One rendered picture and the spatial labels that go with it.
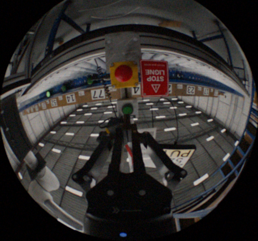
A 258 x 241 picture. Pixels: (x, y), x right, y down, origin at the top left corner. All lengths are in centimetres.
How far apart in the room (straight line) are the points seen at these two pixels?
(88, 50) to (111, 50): 9
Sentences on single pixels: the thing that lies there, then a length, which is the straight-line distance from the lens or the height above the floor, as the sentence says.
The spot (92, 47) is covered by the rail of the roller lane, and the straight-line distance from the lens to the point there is 34.
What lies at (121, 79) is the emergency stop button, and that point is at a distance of 18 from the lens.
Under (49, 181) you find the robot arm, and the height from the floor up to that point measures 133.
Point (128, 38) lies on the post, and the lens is 32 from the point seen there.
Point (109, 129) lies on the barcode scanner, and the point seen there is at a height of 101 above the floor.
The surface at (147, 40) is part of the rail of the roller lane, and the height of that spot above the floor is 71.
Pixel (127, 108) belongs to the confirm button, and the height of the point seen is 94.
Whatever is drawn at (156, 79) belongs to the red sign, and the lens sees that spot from 29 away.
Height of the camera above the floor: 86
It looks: 22 degrees up
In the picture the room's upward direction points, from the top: 175 degrees clockwise
